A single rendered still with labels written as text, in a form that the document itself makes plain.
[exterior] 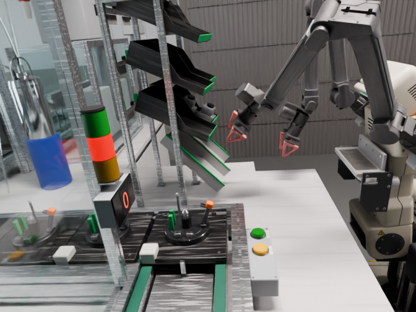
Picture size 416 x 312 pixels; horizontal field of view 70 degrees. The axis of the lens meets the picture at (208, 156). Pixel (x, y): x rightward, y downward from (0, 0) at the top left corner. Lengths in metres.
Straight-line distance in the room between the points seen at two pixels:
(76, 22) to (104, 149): 1.43
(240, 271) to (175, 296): 0.18
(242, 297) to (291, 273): 0.24
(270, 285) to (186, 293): 0.22
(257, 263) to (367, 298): 0.30
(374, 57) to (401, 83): 0.31
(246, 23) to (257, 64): 0.45
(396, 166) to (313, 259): 0.46
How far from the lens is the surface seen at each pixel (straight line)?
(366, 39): 0.78
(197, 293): 0.84
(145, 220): 1.04
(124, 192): 0.69
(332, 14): 0.77
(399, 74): 1.12
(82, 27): 1.98
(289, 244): 1.07
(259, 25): 3.57
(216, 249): 0.87
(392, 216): 1.30
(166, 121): 1.04
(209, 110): 1.18
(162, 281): 0.89
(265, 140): 3.80
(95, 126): 0.62
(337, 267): 1.01
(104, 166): 0.65
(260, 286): 0.82
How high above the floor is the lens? 1.53
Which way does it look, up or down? 22 degrees down
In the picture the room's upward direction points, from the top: 5 degrees counter-clockwise
